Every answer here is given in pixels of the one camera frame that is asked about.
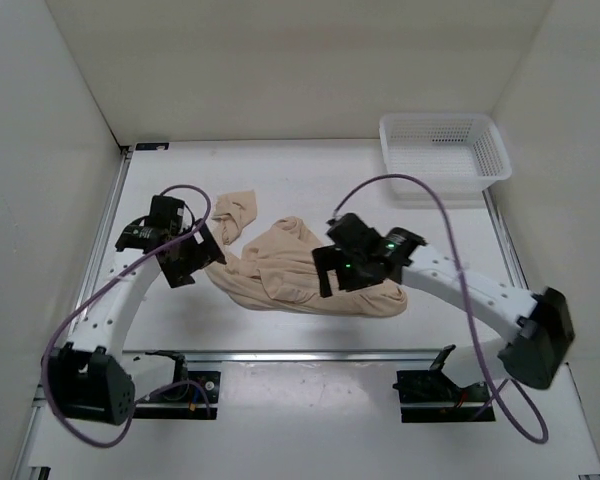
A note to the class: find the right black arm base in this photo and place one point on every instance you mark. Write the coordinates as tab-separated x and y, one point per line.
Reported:
428	396

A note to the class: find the aluminium front rail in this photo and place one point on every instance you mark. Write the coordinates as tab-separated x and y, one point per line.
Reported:
311	356

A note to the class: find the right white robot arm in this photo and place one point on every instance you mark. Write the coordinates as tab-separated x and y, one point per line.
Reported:
536	328

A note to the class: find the beige trousers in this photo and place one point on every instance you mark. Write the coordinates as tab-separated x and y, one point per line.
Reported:
276	271

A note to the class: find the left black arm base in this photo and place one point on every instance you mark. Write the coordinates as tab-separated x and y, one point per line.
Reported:
190	390

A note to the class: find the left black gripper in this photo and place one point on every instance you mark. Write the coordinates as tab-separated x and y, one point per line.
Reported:
208	251

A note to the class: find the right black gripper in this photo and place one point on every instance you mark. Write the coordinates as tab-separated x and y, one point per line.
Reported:
328	258

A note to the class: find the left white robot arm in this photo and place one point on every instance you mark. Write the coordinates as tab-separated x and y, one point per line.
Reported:
88	376

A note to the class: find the white plastic mesh basket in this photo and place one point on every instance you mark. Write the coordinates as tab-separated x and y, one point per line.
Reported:
456	154

